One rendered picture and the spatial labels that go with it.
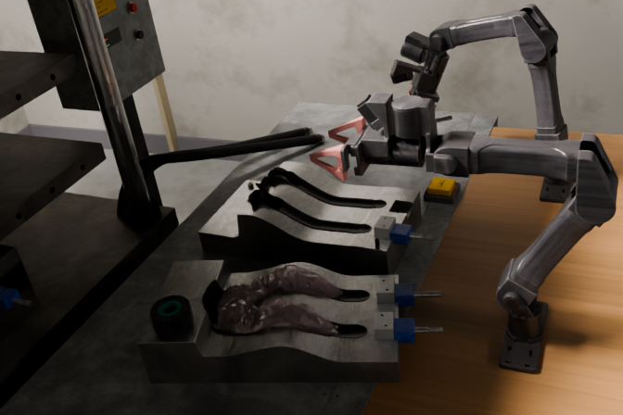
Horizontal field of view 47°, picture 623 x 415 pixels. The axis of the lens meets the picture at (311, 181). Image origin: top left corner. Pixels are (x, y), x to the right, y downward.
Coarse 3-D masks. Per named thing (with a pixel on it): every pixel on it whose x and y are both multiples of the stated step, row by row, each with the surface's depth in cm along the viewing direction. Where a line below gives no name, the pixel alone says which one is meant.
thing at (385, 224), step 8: (384, 216) 164; (376, 224) 162; (384, 224) 161; (392, 224) 162; (400, 224) 163; (376, 232) 161; (384, 232) 160; (392, 232) 160; (400, 232) 160; (408, 232) 160; (400, 240) 160; (408, 240) 160; (432, 240) 159
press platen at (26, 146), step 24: (0, 144) 196; (24, 144) 194; (48, 144) 192; (72, 144) 190; (96, 144) 188; (0, 168) 183; (24, 168) 181; (48, 168) 180; (72, 168) 180; (0, 192) 172; (24, 192) 170; (48, 192) 173; (0, 216) 161; (24, 216) 167; (0, 240) 161
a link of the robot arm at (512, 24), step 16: (496, 16) 176; (512, 16) 171; (528, 16) 169; (432, 32) 185; (448, 32) 182; (464, 32) 180; (480, 32) 178; (496, 32) 176; (512, 32) 173; (528, 32) 169; (448, 48) 184; (528, 48) 170; (544, 48) 168
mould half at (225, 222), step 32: (288, 192) 177; (352, 192) 181; (384, 192) 178; (416, 192) 176; (224, 224) 180; (256, 224) 169; (288, 224) 169; (416, 224) 178; (256, 256) 175; (288, 256) 170; (320, 256) 166; (352, 256) 162; (384, 256) 158
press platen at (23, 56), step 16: (0, 64) 176; (16, 64) 174; (32, 64) 173; (48, 64) 171; (64, 64) 174; (0, 80) 166; (16, 80) 164; (32, 80) 165; (48, 80) 169; (64, 80) 174; (0, 96) 157; (16, 96) 163; (32, 96) 166; (0, 112) 158
